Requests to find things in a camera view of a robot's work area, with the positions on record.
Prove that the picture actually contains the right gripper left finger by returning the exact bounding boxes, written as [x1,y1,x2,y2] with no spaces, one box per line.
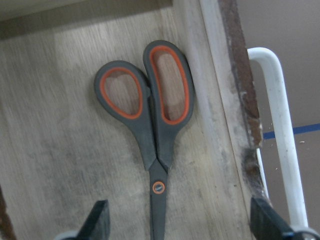
[77,199,111,240]

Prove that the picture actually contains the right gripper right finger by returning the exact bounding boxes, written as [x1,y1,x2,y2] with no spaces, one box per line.
[250,197,295,240]

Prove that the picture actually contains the wooden drawer with white handle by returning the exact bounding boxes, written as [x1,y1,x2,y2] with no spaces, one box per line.
[0,0,310,240]

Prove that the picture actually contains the grey orange scissors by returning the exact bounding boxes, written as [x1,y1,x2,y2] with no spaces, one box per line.
[94,40,195,240]

